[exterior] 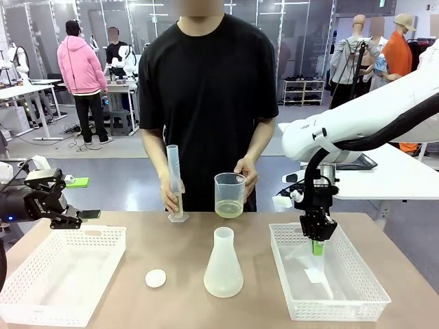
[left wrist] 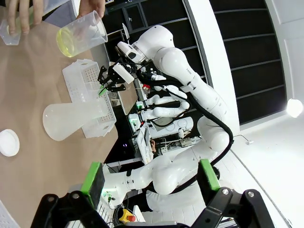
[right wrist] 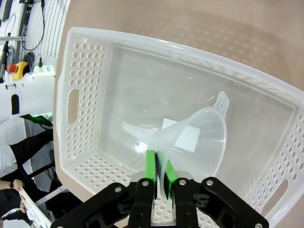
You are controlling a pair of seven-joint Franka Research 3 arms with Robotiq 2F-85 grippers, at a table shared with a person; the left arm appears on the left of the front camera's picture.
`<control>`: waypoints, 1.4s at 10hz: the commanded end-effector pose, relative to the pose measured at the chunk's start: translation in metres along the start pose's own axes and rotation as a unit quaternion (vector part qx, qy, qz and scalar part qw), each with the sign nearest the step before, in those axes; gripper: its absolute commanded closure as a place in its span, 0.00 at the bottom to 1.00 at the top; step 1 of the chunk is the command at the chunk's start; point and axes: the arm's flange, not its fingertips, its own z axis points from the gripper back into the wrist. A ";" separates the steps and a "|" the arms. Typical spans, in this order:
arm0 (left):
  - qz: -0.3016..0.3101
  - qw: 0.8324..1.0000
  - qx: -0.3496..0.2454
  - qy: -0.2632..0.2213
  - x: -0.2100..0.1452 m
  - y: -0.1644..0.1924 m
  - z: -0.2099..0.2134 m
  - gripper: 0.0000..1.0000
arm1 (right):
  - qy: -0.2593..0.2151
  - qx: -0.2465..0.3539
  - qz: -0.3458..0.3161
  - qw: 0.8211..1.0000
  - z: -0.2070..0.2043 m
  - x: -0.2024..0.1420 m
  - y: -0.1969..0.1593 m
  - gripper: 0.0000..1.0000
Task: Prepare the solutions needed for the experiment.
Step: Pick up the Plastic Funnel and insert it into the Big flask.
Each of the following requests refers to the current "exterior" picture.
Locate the person in black t-shirt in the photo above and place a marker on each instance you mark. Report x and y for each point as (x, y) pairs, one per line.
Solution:
(205, 85)

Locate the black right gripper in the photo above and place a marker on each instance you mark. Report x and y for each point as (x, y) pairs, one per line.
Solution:
(320, 200)

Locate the white perforated plastic basket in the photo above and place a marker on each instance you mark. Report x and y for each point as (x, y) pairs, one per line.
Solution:
(356, 291)
(61, 274)

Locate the person's left forearm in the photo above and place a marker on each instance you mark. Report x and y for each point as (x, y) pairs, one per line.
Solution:
(260, 140)

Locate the mannequin in orange clothes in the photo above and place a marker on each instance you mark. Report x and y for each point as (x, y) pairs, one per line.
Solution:
(398, 58)

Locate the white work table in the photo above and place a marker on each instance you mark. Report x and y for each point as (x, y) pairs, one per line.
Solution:
(394, 178)

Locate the translucent plastic Erlenmeyer flask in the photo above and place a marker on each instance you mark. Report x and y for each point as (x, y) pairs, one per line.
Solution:
(223, 270)

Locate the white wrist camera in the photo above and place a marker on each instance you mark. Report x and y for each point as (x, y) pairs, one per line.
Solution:
(41, 162)
(284, 201)

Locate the background person in white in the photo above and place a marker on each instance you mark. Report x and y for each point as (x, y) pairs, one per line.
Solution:
(379, 79)

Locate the white paper label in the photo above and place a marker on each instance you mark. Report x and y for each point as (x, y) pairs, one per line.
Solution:
(313, 276)

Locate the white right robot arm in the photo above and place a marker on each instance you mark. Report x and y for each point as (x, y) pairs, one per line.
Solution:
(360, 120)

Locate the person's left hand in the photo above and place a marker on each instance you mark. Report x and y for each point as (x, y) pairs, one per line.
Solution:
(251, 174)

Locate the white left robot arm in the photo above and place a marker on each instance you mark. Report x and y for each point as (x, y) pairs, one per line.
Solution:
(9, 205)

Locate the wooden shoe rack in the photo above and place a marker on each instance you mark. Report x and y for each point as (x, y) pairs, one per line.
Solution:
(303, 92)

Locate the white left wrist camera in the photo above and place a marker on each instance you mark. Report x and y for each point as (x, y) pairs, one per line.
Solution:
(41, 162)

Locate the person's right forearm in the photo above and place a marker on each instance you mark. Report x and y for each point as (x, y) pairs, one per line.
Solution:
(154, 157)

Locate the black metal tray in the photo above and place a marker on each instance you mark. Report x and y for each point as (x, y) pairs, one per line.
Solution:
(363, 162)

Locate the white standing desk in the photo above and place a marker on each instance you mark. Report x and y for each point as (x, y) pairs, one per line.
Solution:
(120, 85)

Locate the mannequin in grey jacket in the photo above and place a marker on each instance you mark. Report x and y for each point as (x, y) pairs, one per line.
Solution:
(346, 61)

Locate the white robot on desk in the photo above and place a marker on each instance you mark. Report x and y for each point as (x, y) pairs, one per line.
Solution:
(21, 65)

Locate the person in pink hoodie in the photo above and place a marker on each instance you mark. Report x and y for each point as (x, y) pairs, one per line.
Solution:
(80, 65)

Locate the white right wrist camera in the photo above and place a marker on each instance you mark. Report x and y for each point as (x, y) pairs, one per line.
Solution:
(284, 201)

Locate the person's right hand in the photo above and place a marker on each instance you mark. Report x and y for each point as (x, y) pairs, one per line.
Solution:
(169, 200)

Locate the white round flask stopper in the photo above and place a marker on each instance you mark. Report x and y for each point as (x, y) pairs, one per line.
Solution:
(155, 278)

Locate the background person in black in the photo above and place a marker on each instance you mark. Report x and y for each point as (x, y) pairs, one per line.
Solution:
(115, 51)

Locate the clear plastic measuring beaker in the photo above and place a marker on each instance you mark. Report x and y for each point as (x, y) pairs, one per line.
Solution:
(229, 192)

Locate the black camera tripod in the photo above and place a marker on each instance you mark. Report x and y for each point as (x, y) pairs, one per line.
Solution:
(358, 65)

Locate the clear plastic graduated cylinder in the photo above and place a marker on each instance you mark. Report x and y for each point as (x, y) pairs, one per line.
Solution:
(174, 171)

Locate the clear plastic funnel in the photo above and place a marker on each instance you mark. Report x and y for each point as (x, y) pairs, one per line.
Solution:
(305, 257)

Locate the white humanoid robot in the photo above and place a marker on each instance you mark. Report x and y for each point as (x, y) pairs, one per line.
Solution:
(128, 61)

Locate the long white desk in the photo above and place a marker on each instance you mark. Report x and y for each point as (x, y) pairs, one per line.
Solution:
(20, 89)

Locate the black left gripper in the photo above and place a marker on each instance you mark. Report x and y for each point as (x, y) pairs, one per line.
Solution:
(41, 205)

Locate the grey step stool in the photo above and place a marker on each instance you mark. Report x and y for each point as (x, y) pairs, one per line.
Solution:
(120, 120)

